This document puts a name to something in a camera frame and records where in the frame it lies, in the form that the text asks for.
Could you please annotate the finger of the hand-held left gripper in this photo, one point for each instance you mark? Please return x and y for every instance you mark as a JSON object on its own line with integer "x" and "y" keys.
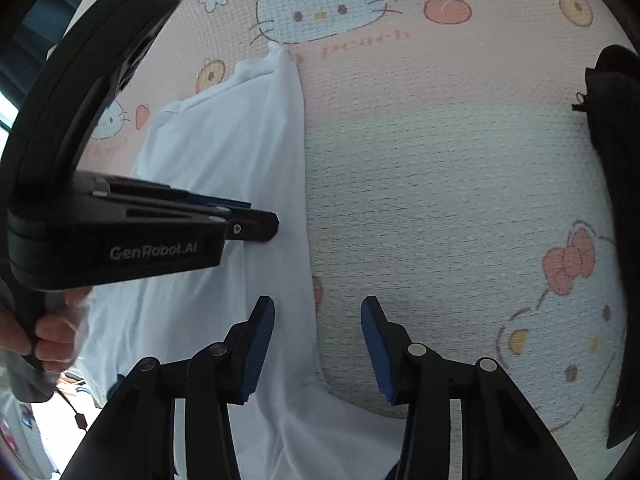
{"x": 255, "y": 227}
{"x": 225, "y": 205}

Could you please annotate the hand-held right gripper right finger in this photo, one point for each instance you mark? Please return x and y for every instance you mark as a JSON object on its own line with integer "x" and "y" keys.
{"x": 377, "y": 355}

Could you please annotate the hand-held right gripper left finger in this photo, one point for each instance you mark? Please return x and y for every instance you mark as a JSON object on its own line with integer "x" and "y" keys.
{"x": 257, "y": 355}

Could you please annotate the white t-shirt with navy trim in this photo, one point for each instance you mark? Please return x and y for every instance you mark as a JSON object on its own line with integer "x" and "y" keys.
{"x": 215, "y": 135}

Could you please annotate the person's left hand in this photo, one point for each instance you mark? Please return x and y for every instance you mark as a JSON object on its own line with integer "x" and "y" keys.
{"x": 55, "y": 335}

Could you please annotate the pink cartoon printed sofa blanket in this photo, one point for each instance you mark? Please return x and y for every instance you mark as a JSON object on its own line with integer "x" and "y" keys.
{"x": 425, "y": 160}

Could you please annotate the dark blue curtain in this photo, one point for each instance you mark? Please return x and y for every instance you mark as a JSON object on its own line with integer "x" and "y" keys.
{"x": 35, "y": 35}

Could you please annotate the white cartoon printed cloth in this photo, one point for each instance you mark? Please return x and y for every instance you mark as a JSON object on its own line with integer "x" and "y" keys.
{"x": 25, "y": 440}

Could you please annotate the black folded cloth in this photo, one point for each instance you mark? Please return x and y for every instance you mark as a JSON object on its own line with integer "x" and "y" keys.
{"x": 620, "y": 160}

